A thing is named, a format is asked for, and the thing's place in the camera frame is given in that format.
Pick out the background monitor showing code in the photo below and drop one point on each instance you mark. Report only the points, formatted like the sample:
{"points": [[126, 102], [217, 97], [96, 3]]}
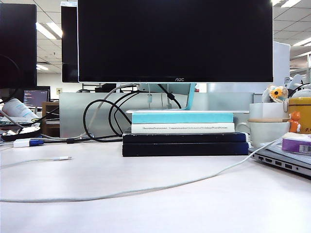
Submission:
{"points": [[36, 97]]}

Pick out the white partition panel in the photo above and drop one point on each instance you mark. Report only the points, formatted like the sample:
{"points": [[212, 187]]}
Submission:
{"points": [[281, 63]]}

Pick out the black background shelf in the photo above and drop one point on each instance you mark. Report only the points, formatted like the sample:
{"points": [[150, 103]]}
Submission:
{"points": [[107, 87]]}

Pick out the white figurine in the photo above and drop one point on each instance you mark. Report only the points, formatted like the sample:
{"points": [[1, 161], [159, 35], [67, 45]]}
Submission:
{"points": [[295, 80]]}

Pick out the blue VGA plug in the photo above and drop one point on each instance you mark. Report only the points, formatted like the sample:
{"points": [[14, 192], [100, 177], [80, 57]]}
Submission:
{"points": [[36, 141]]}

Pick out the light blue monitor stand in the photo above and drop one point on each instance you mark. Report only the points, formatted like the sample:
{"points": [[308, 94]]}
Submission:
{"points": [[192, 97]]}

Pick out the rolled white paper tube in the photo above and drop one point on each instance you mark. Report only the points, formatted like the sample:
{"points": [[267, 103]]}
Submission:
{"points": [[17, 109]]}

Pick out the wooden mug lid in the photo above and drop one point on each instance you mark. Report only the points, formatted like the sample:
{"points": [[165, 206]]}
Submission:
{"points": [[267, 119]]}

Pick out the white mug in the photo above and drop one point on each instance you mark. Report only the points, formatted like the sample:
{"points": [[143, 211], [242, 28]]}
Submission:
{"points": [[262, 133]]}

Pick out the crochet sunflower doll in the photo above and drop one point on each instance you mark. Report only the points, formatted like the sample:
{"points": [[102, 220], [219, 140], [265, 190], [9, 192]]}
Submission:
{"points": [[275, 93]]}

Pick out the purple tissue pack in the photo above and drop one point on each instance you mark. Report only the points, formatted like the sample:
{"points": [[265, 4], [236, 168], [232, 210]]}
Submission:
{"points": [[291, 144]]}

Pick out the ceiling light panel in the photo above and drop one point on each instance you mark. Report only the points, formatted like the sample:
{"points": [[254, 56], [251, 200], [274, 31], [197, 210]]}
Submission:
{"points": [[41, 67], [289, 2], [48, 29], [303, 41]]}

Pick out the printed magazine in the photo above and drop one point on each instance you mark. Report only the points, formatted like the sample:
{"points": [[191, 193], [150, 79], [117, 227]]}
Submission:
{"points": [[14, 121]]}

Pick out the grey desk partition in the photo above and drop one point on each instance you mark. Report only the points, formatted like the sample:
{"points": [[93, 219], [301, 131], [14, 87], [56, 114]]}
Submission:
{"points": [[70, 121]]}

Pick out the yellow tin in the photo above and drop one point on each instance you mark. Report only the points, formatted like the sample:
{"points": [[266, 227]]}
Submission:
{"points": [[302, 106]]}

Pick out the large black AOC monitor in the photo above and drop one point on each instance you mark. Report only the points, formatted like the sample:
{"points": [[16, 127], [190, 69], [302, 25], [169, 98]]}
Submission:
{"points": [[170, 36]]}

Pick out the teal book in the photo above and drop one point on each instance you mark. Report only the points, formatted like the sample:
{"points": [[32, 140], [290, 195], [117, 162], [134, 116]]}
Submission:
{"points": [[182, 118]]}

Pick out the orange fox figurine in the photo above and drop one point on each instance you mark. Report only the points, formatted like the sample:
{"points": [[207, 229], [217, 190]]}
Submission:
{"points": [[294, 119]]}

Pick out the beige wall switch plate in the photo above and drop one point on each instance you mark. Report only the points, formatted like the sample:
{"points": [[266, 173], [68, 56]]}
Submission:
{"points": [[59, 91]]}

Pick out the brown wooden cabinet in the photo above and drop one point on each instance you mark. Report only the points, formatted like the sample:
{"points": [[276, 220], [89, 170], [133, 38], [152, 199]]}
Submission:
{"points": [[46, 106]]}

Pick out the clear plastic document sleeve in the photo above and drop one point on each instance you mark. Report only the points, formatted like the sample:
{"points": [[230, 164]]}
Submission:
{"points": [[277, 149]]}

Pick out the grey laptop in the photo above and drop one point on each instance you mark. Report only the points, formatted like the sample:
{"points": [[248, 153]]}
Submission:
{"points": [[279, 165]]}

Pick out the white square container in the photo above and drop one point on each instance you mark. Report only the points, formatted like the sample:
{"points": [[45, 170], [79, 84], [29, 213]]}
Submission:
{"points": [[267, 110]]}

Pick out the thin black box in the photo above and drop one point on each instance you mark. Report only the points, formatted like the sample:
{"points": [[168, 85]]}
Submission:
{"points": [[182, 138]]}

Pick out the black monitor with round base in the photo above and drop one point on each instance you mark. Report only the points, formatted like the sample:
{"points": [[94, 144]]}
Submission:
{"points": [[17, 48]]}

